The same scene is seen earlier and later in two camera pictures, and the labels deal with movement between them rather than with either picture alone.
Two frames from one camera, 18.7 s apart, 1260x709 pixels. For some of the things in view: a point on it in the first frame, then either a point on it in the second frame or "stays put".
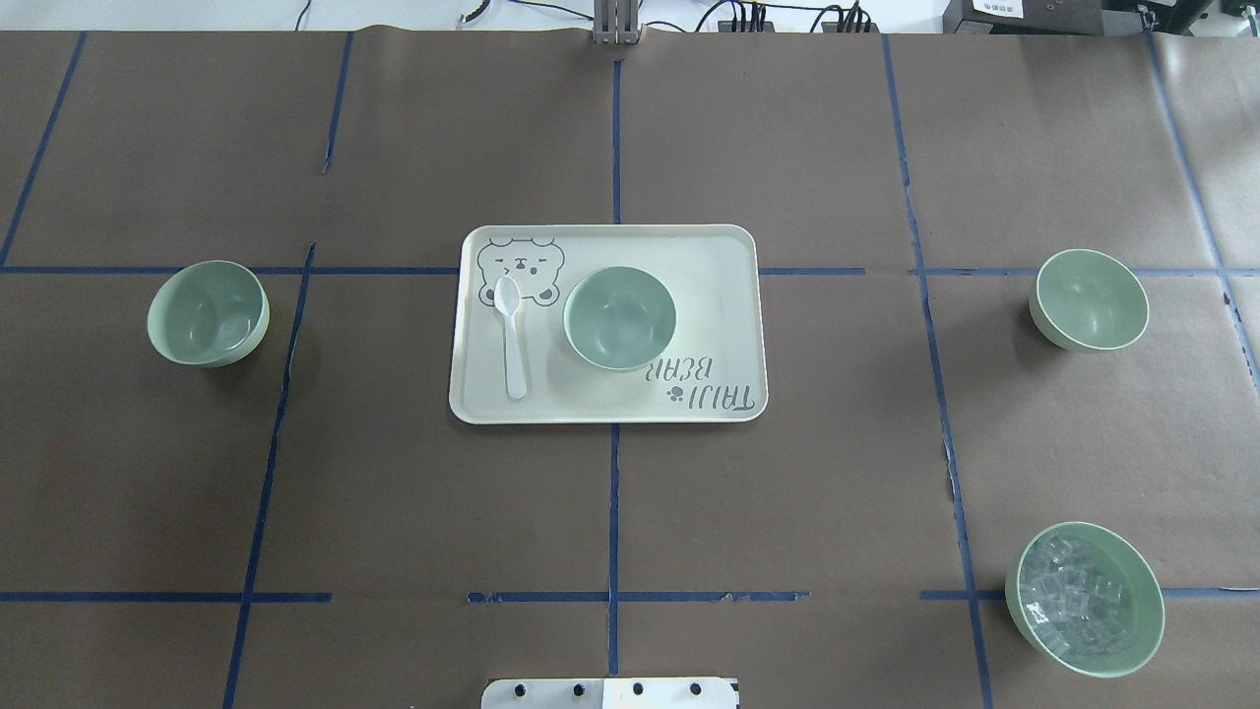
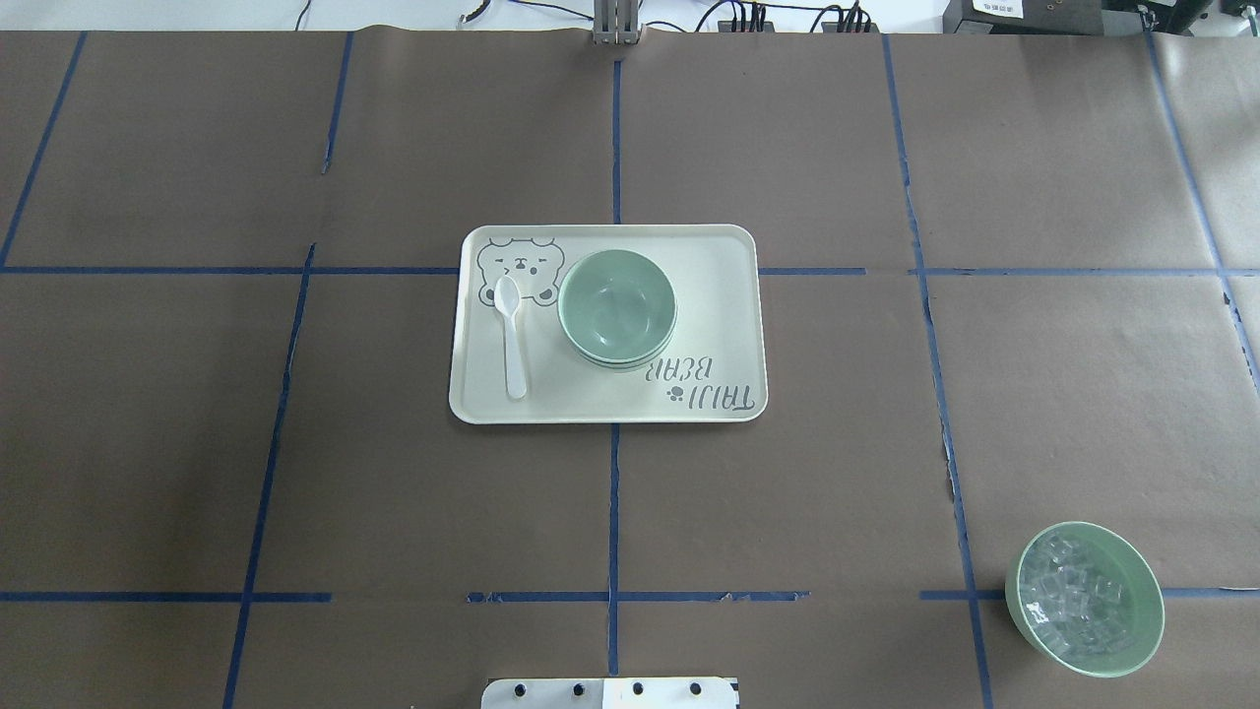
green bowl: (209, 313) -> (623, 363)
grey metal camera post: (616, 22) stays put
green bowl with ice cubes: (1086, 599) stays put
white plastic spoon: (507, 298) stays put
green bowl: (1088, 300) -> (617, 308)
